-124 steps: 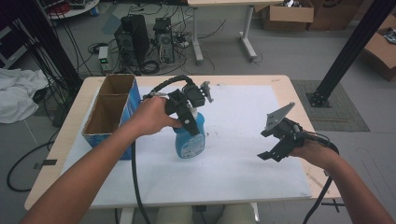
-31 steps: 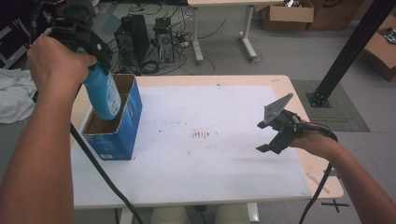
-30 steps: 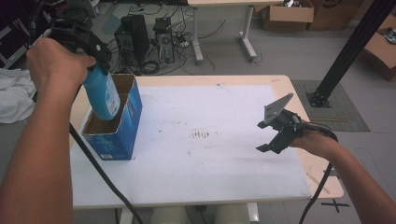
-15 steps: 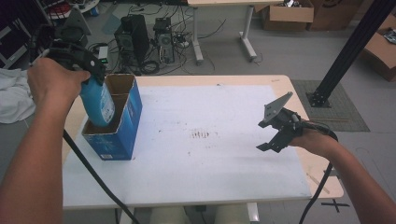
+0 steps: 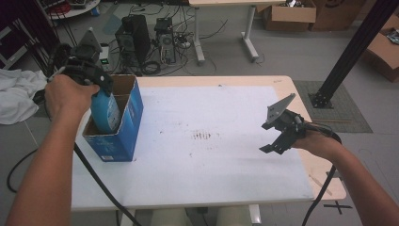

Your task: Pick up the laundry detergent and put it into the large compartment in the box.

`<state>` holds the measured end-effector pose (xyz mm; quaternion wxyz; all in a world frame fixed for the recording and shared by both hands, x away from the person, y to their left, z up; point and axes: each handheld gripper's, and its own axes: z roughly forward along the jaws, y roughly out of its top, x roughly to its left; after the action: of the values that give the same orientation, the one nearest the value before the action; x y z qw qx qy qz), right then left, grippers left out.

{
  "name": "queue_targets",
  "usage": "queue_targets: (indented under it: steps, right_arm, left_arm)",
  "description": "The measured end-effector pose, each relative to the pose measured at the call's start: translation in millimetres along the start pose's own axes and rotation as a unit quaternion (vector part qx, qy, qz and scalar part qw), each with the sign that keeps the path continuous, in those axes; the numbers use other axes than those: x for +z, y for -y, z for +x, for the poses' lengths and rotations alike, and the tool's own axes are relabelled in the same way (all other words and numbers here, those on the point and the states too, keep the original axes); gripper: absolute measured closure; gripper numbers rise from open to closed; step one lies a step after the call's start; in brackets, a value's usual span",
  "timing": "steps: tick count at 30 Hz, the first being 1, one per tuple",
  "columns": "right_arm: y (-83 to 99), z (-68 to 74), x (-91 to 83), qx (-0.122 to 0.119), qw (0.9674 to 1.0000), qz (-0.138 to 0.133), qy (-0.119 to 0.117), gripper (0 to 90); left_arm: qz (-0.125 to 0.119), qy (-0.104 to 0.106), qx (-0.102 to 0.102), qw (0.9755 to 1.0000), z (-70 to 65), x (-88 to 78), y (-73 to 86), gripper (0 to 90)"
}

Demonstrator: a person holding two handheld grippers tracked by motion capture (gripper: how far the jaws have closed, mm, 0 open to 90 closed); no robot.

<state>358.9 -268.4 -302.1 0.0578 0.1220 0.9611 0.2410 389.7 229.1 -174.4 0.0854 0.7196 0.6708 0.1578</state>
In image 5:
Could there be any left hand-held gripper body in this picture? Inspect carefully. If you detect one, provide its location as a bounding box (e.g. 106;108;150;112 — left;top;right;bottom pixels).
50;27;105;87

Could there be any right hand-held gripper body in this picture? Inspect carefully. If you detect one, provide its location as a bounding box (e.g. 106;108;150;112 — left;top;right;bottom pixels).
261;92;306;141

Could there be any blue bottle with white cap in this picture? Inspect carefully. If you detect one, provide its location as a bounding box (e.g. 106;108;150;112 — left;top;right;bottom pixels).
90;88;122;136

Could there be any blue cardboard box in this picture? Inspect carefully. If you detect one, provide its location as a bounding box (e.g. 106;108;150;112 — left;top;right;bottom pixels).
82;73;145;163

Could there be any person's right hand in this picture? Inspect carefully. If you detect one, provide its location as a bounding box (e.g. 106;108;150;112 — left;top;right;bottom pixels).
291;128;343;162

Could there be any person's left hand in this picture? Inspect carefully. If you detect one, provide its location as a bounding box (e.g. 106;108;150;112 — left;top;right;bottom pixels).
43;73;101;124

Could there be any small white power device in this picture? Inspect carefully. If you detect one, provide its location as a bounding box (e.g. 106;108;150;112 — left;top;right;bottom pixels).
99;45;111;72

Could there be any round white table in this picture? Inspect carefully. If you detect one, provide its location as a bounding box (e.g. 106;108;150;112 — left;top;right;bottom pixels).
37;0;102;21

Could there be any black computer tower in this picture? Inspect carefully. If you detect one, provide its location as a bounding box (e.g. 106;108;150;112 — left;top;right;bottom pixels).
114;14;152;69

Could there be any grey floor mat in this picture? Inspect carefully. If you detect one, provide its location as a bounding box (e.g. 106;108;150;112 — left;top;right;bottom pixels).
293;80;374;134

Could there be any white table mat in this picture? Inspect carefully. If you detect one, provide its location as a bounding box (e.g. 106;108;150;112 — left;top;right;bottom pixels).
71;85;314;211

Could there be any white table leg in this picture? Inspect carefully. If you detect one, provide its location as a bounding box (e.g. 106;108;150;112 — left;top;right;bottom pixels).
120;209;136;226
248;204;262;226

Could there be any white cloth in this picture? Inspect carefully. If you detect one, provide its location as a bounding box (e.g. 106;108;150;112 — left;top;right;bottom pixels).
0;68;49;126

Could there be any open-sided computer case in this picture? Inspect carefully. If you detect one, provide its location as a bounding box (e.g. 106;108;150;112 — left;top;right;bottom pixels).
153;17;177;66

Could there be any black tape cross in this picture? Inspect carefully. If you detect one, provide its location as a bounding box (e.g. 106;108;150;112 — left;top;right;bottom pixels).
323;201;353;216

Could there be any person's right leg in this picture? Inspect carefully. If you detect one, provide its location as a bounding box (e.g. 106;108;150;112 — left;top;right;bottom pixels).
215;205;252;226

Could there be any person's leg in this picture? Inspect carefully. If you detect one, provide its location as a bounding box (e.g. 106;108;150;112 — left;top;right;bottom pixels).
150;208;191;226
215;205;252;226

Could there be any white desk with legs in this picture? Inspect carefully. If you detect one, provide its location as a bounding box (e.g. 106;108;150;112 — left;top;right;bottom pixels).
187;0;287;63

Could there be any open brown cardboard box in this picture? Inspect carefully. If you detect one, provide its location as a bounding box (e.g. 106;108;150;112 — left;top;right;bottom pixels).
263;0;317;33

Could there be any large brown cardboard box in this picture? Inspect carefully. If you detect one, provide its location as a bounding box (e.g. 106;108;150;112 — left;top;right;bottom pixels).
362;14;399;83

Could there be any closed brown cardboard box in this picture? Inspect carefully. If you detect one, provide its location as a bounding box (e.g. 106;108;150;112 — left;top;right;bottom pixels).
310;0;369;32

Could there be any person's left leg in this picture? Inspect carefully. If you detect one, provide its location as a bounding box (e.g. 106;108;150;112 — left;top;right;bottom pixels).
150;208;191;226

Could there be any black coiled cable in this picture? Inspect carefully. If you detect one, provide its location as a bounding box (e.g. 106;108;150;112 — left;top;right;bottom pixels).
140;60;163;76

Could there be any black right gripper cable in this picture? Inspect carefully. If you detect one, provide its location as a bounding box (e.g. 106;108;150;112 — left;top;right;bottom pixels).
301;121;343;226

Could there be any black metal stand post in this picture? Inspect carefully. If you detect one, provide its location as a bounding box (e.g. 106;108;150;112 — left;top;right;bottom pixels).
308;0;399;109

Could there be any thin black floor cable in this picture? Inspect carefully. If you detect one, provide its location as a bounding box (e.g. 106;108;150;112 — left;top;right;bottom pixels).
7;147;40;194

